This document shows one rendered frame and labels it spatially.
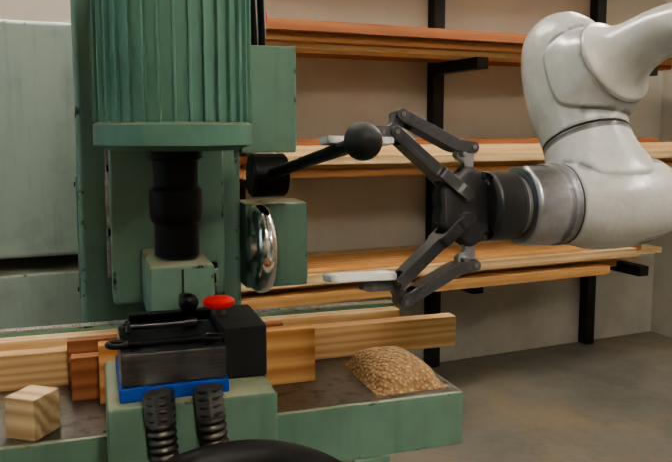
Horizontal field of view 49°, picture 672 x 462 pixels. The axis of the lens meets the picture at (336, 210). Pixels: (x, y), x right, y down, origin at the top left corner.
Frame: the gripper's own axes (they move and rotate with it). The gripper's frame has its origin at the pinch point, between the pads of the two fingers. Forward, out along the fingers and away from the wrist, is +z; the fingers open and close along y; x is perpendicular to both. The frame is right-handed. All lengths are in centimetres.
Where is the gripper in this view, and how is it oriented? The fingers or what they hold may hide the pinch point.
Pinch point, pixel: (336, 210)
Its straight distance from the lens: 73.3
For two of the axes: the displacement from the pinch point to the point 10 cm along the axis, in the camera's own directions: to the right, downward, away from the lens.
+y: -0.2, -10.0, -0.2
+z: -9.5, 0.3, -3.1
